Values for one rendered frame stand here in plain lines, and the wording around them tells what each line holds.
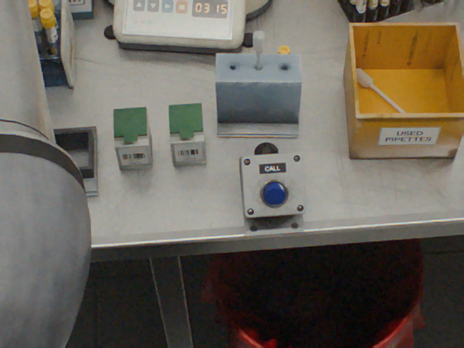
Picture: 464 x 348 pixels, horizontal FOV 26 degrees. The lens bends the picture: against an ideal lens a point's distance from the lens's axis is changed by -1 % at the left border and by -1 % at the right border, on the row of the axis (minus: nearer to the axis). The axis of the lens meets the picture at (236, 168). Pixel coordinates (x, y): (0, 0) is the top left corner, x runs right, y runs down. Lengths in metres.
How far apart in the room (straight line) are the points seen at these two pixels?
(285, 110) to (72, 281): 0.75
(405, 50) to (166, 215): 0.36
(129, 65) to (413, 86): 0.36
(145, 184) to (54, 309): 0.75
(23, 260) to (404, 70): 0.89
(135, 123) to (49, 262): 0.71
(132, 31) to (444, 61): 0.40
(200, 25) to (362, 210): 0.31
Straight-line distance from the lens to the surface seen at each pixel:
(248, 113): 1.21
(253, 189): 1.12
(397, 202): 1.20
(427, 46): 1.25
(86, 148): 1.22
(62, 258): 0.47
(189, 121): 1.16
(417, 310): 1.65
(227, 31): 1.27
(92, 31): 1.33
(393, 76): 1.28
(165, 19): 1.28
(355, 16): 1.32
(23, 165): 0.49
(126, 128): 1.16
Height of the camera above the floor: 1.93
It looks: 61 degrees down
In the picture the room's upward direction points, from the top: 1 degrees counter-clockwise
